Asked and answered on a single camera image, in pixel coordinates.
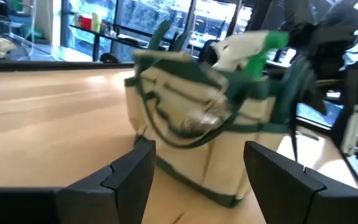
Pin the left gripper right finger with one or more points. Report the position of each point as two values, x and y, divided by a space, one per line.
275 177

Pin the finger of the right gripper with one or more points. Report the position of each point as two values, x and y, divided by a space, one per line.
318 96

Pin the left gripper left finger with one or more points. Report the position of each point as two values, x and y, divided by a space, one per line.
129 180

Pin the beige green gardening bag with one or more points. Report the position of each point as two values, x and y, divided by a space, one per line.
216 168

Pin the green spray bottle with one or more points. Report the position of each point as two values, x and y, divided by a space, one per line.
238 49

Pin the black dome object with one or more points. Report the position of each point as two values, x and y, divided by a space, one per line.
110 58

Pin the black window-side shelf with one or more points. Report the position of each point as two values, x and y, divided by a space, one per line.
104 35

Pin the yellow-green cylinder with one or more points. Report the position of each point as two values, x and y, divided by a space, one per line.
95 22

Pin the red container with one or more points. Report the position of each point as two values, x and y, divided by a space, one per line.
85 22

